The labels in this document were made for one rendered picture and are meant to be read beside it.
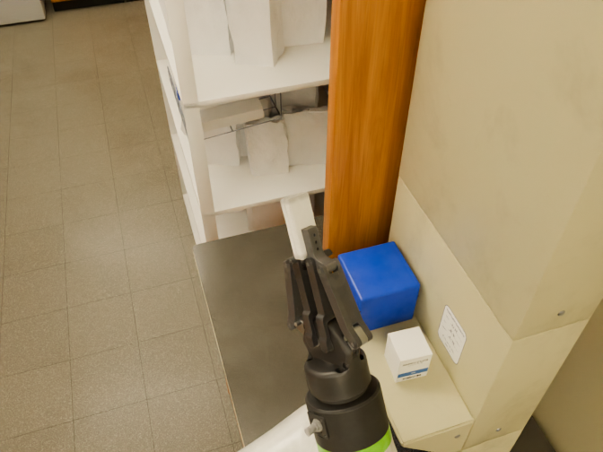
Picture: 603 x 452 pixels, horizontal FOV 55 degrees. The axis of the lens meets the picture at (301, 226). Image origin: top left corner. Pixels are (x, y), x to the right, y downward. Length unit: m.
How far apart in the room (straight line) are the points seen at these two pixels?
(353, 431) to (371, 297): 0.25
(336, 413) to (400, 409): 0.22
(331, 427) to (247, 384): 0.88
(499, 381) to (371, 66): 0.46
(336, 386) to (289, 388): 0.88
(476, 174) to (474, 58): 0.13
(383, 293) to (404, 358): 0.10
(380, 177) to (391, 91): 0.16
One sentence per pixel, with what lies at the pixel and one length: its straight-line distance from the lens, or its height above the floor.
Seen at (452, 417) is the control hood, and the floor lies 1.51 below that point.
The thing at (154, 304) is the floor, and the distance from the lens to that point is 2.96.
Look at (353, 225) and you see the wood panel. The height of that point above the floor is 1.57.
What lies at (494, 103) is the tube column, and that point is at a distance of 0.66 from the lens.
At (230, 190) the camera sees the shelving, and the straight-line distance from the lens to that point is 2.07.
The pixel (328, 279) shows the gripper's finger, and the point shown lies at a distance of 0.62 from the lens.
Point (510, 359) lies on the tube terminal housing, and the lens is 0.78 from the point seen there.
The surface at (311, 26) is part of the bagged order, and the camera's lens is 1.96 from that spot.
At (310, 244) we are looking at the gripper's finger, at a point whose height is 1.83.
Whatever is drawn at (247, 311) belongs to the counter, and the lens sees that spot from 1.68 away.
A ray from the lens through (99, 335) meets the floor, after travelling 2.92.
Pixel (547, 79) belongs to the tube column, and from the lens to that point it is 0.58.
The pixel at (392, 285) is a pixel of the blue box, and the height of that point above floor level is 1.60.
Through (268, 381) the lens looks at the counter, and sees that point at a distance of 1.56.
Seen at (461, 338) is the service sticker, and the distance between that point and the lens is 0.85.
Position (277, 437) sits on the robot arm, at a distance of 0.85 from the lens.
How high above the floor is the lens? 2.29
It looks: 45 degrees down
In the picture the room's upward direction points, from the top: straight up
